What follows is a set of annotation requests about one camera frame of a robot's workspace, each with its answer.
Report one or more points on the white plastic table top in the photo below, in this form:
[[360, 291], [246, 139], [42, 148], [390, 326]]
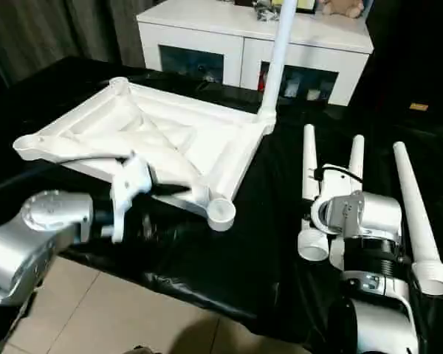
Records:
[[151, 125]]

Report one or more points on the white plastic table leg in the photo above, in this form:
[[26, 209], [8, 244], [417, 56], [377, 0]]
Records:
[[278, 66], [357, 155], [310, 162], [413, 206]]

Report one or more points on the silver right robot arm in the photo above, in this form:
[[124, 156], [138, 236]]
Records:
[[376, 217]]

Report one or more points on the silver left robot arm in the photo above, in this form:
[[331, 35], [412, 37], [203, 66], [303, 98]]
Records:
[[40, 228]]

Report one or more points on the black work mat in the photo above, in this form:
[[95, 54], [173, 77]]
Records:
[[262, 221]]

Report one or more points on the tall white bottle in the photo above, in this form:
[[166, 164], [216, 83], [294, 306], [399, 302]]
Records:
[[291, 89]]

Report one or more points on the white sideboard cabinet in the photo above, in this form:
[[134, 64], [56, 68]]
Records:
[[199, 33]]

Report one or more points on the small white cup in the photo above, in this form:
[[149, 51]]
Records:
[[313, 95]]

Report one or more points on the grey curtain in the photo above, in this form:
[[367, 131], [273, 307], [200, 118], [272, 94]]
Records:
[[59, 37]]

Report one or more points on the dark clutter on cabinet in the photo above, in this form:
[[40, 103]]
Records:
[[267, 10]]

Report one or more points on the small framed picture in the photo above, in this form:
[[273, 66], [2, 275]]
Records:
[[306, 5]]

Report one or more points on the beige plush toy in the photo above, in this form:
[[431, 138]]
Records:
[[342, 7]]

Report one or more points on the small tan box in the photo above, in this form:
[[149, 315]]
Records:
[[419, 106]]

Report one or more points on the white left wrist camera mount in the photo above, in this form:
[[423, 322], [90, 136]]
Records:
[[129, 184]]

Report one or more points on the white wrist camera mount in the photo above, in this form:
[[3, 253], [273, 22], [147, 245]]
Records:
[[336, 184], [129, 184]]

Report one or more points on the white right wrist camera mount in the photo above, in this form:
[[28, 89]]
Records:
[[336, 184]]

